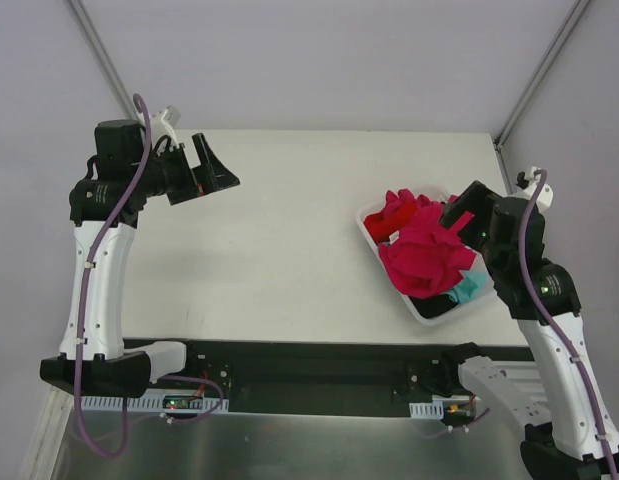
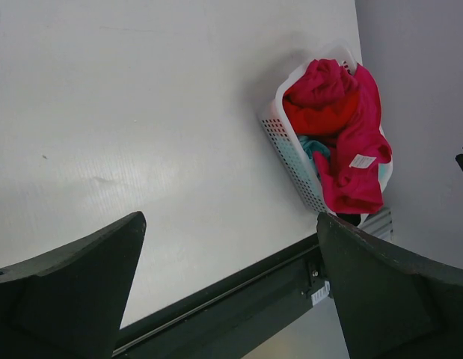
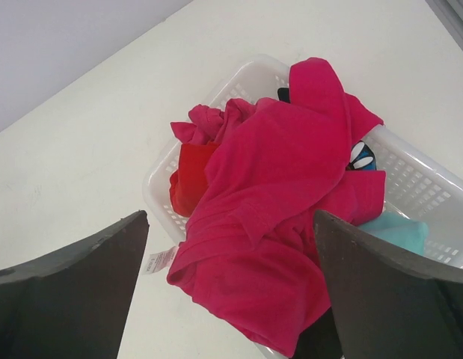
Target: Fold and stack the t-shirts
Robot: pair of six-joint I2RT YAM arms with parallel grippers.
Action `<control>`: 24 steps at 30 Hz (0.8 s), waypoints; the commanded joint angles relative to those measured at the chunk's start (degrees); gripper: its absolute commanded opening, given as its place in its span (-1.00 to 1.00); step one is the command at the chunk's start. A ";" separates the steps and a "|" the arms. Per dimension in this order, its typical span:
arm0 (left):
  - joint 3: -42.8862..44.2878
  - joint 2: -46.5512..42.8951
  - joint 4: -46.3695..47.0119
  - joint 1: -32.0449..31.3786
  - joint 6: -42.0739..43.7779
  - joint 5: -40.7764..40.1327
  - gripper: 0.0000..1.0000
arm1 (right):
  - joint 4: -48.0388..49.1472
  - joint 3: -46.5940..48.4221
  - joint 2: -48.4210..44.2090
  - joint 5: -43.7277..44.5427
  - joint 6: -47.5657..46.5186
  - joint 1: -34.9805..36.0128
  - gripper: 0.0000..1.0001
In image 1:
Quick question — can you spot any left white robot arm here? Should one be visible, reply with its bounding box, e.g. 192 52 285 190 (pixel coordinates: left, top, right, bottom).
39 120 240 398

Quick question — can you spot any right aluminium frame post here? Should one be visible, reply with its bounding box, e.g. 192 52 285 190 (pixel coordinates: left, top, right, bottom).
494 0 594 152

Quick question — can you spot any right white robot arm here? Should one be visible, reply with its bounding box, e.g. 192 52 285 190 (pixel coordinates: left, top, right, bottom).
439 171 619 479

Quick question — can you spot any left white cable duct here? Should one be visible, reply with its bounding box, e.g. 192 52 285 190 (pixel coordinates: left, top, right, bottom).
82 394 229 415

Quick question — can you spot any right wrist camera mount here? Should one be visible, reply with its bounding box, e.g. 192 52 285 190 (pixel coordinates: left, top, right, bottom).
513 166 554 213

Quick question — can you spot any magenta pink t shirt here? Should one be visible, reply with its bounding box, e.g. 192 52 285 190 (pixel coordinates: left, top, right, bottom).
378 189 476 299

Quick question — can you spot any aluminium frame post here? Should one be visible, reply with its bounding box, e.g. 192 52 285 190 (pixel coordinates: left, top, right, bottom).
494 0 594 152
65 0 137 119

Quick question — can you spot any left aluminium frame post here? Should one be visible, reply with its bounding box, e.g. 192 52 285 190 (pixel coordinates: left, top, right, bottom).
65 0 137 119

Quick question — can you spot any black t shirt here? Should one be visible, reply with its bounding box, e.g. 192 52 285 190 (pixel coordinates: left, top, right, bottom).
409 294 458 320

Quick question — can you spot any right white cable duct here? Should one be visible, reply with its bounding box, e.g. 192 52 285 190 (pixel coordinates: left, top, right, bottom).
408 395 473 420

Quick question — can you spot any red t shirt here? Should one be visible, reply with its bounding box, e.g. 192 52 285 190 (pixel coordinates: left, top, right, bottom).
363 203 418 244

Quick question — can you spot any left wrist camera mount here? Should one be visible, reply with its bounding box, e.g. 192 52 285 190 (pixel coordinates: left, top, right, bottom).
149 105 181 146

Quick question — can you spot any white plastic laundry basket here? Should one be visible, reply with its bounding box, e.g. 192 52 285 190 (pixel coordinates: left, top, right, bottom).
355 185 495 326

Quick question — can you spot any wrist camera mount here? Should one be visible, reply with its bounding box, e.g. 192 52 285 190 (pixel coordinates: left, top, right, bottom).
513 166 554 213
149 105 181 146

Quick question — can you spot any white cable duct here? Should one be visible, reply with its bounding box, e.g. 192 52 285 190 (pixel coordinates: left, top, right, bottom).
408 395 473 420
82 394 229 415

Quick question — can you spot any teal t shirt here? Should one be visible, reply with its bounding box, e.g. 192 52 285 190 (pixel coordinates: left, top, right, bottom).
446 270 487 304

